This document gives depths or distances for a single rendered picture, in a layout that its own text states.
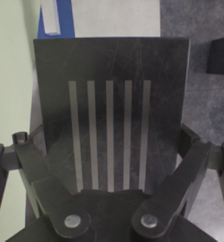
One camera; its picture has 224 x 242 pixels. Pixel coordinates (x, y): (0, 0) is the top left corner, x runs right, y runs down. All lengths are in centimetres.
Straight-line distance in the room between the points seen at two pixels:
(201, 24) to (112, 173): 186
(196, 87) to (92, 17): 154
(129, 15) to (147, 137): 44
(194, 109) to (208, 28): 76
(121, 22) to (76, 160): 44
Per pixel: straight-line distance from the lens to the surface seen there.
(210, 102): 205
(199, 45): 194
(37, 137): 16
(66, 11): 90
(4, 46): 55
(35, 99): 74
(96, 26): 55
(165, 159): 18
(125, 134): 16
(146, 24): 56
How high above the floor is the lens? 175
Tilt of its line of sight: 73 degrees down
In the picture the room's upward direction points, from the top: 179 degrees counter-clockwise
